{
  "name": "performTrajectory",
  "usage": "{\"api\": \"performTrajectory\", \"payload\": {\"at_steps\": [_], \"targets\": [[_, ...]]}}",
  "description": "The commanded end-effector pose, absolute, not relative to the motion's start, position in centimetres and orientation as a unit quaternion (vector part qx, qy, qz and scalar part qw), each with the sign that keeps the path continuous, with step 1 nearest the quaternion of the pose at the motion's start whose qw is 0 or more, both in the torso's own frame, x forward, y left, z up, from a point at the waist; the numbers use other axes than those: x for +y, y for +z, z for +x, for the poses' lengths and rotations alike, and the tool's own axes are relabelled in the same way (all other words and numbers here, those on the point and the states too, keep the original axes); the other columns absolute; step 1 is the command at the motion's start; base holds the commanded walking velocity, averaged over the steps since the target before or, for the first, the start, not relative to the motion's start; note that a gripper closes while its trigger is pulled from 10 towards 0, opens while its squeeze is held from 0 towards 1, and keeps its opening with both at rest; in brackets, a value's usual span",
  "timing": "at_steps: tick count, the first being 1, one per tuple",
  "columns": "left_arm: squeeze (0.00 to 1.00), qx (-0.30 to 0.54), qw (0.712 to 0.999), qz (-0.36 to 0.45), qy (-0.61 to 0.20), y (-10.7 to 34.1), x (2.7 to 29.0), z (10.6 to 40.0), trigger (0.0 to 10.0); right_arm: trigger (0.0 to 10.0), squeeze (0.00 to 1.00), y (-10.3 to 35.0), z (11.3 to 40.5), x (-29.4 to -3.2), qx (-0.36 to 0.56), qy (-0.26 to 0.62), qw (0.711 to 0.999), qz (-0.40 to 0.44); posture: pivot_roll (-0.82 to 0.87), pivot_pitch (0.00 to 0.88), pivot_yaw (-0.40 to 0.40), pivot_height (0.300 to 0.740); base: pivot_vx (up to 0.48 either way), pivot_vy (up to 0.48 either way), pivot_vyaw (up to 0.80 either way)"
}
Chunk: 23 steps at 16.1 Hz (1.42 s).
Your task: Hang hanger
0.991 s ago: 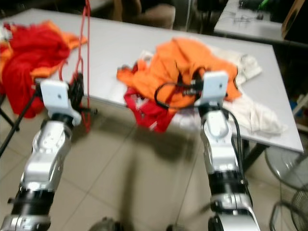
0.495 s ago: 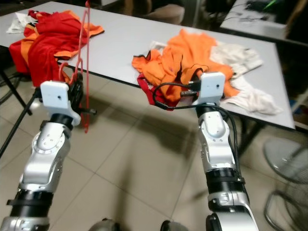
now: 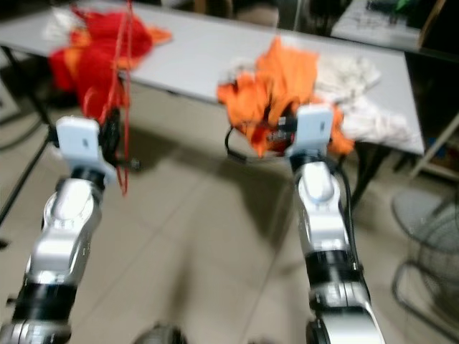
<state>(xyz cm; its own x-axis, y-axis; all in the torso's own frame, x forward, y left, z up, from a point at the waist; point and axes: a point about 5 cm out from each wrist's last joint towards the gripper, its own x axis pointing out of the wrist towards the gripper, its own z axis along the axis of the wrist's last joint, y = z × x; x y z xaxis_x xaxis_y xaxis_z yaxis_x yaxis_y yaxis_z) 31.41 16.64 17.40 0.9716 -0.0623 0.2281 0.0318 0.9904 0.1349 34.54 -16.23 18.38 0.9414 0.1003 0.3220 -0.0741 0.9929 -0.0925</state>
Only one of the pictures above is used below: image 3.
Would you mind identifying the white table black legs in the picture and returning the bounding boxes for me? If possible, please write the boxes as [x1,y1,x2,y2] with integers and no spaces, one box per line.
[0,4,426,156]

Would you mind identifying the red shirt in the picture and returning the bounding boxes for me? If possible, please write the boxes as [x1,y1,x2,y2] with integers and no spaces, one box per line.
[50,43,130,120]
[68,9,151,69]

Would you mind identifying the red wire hanger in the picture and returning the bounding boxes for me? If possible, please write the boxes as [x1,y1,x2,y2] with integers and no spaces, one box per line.
[106,0,138,197]

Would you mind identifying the robot left leg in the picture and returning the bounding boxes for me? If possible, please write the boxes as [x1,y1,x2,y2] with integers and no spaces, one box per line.
[133,322,191,344]

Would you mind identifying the white cloth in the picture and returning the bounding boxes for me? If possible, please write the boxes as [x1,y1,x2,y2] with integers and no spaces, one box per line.
[229,52,421,145]

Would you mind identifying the orange shirt black trim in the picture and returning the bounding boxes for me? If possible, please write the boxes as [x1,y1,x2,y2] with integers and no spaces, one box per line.
[216,36,356,158]

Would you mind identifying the black floor fan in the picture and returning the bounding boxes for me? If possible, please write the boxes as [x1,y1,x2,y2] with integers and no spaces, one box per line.
[391,190,459,332]

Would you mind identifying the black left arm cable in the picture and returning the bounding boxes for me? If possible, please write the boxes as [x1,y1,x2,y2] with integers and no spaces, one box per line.
[0,140,60,224]

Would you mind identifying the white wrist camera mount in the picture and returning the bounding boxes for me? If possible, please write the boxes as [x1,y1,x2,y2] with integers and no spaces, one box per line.
[56,116,110,190]
[287,104,335,163]

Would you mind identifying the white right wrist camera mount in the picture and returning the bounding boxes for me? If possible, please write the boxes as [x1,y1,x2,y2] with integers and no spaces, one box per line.
[287,104,335,163]

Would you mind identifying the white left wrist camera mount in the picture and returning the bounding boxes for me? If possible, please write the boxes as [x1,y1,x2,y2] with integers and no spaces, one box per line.
[56,116,110,190]

